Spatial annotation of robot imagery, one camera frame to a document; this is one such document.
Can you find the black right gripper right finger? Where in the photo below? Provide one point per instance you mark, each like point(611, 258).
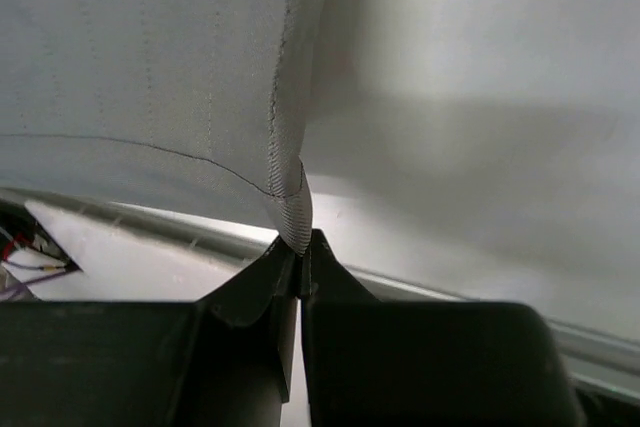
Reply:
point(374, 362)

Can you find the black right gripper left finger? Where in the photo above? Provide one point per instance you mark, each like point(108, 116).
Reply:
point(222, 360)

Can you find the grey pleated skirt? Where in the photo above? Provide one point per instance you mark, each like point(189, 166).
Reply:
point(194, 106)

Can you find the aluminium table front rail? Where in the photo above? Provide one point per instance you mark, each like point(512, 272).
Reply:
point(128, 254)

